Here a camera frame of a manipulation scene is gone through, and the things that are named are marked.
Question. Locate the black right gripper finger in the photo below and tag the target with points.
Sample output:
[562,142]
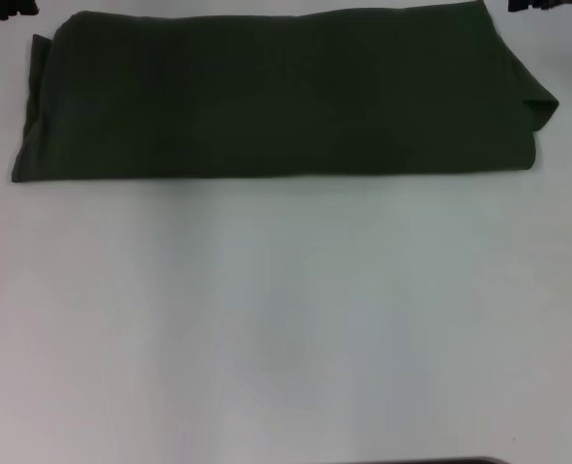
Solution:
[537,5]

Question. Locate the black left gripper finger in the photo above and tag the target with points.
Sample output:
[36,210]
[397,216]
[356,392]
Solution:
[6,8]

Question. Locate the dark green printed t-shirt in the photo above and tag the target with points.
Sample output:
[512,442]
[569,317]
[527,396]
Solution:
[286,96]

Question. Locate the dark rounded panel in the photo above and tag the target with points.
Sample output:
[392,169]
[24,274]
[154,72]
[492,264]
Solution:
[460,460]

